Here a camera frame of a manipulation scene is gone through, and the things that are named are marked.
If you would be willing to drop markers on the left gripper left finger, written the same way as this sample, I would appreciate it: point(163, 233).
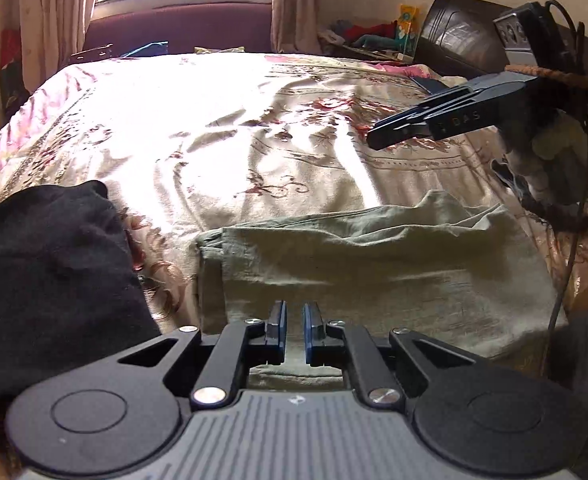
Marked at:
point(115, 417)

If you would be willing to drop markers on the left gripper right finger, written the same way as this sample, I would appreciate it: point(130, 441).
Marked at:
point(474, 414)

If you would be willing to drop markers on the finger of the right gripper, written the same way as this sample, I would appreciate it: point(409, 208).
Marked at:
point(443, 123)
point(478, 89)

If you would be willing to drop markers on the green pants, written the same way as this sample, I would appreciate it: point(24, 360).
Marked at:
point(471, 276)

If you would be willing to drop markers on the gloved right hand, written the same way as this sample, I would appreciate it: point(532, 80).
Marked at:
point(544, 131)

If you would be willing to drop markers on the dark patterned box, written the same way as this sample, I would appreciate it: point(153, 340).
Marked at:
point(458, 38)

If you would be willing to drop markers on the cluttered bedside table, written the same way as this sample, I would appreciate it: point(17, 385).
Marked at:
point(392, 41)

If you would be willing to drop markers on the black folded garment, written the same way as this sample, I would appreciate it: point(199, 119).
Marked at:
point(69, 294)

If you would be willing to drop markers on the right beige curtain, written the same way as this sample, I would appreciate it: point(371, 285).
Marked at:
point(294, 26)

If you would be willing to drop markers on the beige curtain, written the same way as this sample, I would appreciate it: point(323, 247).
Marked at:
point(294, 26)
point(51, 31)

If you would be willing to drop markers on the floral bedspread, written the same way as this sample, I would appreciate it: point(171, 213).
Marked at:
point(189, 143)

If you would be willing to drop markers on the maroon headboard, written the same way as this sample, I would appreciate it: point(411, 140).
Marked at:
point(205, 25)

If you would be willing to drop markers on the blue item by headboard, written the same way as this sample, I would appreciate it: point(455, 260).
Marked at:
point(154, 48)

